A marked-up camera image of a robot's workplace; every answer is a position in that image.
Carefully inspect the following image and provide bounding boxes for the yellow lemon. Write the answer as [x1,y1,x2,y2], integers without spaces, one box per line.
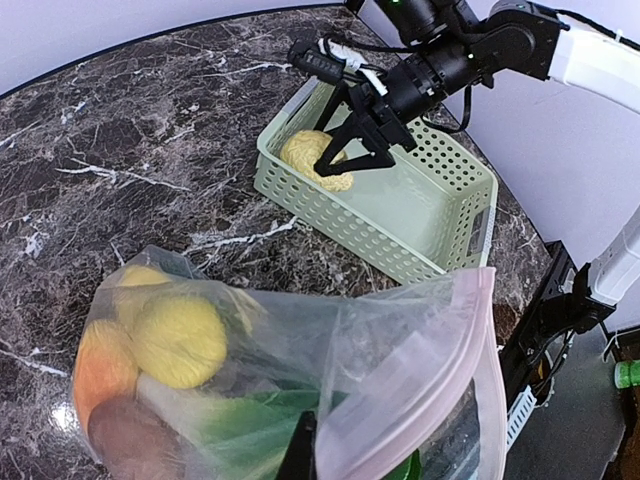
[131,296,228,389]

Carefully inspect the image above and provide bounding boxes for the beige walnut-like food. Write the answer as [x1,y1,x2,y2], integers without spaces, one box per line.
[280,130,354,192]

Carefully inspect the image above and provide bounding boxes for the brown potato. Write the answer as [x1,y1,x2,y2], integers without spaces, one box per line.
[88,396,185,479]

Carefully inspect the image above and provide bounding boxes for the green white bok choy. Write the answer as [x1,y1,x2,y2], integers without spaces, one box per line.
[137,368,349,479]

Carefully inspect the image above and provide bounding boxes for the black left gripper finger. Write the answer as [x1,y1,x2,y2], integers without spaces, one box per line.
[277,411,317,480]

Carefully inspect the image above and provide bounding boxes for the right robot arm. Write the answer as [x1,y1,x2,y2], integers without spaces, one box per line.
[299,1,639,357]

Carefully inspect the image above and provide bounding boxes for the green plastic bottle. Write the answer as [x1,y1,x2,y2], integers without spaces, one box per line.
[614,360,640,389]

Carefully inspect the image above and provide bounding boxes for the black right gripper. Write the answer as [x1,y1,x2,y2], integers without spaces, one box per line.
[313,57,445,177]

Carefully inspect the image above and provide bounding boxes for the black front rail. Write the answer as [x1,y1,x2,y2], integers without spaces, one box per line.
[499,241,576,408]

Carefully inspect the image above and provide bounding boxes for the green perforated plastic basket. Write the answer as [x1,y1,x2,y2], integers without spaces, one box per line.
[254,79,498,285]

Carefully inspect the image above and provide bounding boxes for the green pepper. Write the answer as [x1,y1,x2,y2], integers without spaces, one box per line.
[113,265,171,330]

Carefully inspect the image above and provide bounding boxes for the orange yellow mango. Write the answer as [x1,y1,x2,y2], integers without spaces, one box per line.
[73,319,138,431]

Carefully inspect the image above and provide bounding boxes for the clear zip top bag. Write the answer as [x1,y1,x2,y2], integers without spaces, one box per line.
[72,246,507,479]

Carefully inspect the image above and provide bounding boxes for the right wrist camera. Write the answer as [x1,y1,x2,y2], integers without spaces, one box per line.
[287,37,389,96]

